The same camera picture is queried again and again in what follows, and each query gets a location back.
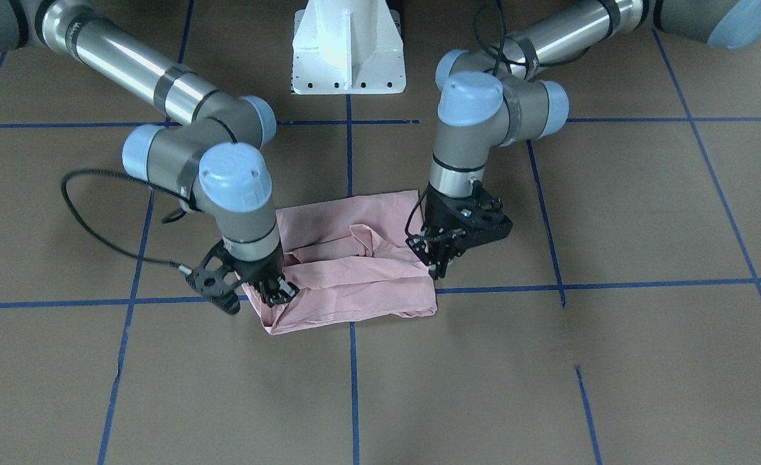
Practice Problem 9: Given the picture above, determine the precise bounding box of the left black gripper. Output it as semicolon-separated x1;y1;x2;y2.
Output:
406;181;513;280

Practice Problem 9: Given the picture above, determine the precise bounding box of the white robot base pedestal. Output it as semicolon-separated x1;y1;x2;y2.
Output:
290;1;407;95

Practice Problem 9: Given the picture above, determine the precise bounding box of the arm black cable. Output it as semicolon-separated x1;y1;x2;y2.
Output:
61;169;200;275
404;3;591;240

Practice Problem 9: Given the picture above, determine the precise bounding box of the pink Snoopy t-shirt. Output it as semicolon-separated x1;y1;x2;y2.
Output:
242;191;439;335

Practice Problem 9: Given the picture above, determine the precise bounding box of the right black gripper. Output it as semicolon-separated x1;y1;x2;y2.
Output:
185;241;300;315

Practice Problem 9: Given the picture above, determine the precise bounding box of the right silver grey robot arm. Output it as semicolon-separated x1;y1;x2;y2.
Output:
0;1;298;315

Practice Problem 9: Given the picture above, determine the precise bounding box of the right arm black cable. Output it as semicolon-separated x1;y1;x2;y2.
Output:
61;169;200;275

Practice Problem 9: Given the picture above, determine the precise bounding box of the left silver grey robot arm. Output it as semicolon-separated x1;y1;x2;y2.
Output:
406;1;761;280

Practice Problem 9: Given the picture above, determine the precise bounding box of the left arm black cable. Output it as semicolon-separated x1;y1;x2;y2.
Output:
404;3;591;240

